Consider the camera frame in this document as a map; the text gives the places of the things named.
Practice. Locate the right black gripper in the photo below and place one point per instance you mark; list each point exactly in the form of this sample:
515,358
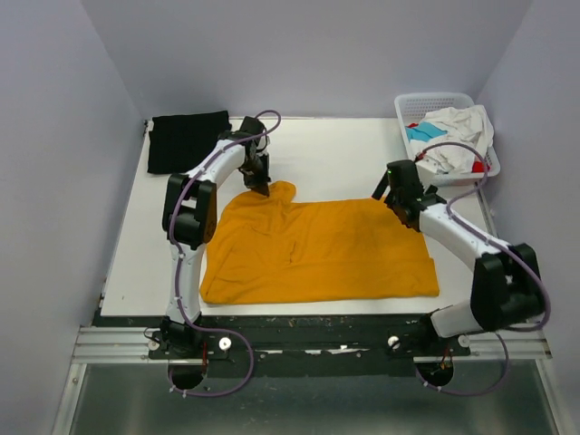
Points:
384,185

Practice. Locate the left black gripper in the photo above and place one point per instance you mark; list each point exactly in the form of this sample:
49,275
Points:
259,183

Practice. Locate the orange t shirt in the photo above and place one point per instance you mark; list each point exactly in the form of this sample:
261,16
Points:
273,250

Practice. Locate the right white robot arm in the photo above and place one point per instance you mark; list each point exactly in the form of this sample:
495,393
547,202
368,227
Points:
506,286

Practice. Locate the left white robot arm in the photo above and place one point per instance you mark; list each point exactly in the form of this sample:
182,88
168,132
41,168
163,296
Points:
190,218

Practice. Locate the blue cloth in basket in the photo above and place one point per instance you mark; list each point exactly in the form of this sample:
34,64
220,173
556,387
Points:
423,132

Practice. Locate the white plastic basket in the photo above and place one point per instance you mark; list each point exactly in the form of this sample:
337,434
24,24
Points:
411,108

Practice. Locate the folded black t shirt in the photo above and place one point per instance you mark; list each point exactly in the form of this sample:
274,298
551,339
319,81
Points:
178,143

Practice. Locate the red cloth in basket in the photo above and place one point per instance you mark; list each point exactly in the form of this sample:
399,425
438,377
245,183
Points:
453,159

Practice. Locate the white t shirt in basket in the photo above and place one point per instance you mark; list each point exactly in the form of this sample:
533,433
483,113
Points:
470,126

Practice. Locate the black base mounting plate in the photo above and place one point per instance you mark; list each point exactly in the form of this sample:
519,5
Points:
229,346

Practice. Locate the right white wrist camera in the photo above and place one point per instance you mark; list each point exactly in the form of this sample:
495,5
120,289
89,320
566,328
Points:
427,169

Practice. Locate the aluminium rail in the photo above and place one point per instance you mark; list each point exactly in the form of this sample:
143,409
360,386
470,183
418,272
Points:
106,345

